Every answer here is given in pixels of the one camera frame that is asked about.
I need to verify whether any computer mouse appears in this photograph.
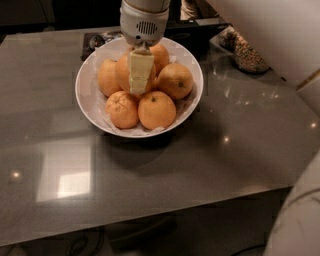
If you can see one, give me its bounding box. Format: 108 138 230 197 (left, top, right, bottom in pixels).
89 34 105 51

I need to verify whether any black floor cable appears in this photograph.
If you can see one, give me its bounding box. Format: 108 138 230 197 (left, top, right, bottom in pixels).
229 243 268 256

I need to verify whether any white bowl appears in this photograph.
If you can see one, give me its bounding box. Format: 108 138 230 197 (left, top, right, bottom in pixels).
74 34 205 139

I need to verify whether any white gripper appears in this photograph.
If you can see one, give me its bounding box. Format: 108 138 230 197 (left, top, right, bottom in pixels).
120 0 170 94

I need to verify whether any orange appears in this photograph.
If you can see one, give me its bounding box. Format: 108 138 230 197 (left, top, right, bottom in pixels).
105 91 139 129
115 53 156 94
97 59 122 97
156 63 193 100
138 91 176 130
150 43 169 74

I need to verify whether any black laptop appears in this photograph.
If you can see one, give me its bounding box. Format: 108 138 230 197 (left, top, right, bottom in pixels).
164 18 229 59

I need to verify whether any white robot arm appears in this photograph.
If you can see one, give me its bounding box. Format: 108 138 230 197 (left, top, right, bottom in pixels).
206 0 320 256

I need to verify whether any black mouse pad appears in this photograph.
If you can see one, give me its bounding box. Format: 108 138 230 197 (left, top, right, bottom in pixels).
81 31 123 61

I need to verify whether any white paper bowl liner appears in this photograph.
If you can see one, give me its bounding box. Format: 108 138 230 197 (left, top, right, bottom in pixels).
91 37 197 137

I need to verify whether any glass jar of cereal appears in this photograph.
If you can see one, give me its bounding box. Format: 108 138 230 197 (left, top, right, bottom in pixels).
233 34 269 74

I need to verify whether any person in blue shirt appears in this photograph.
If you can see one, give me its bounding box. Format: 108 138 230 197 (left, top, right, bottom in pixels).
180 0 219 20

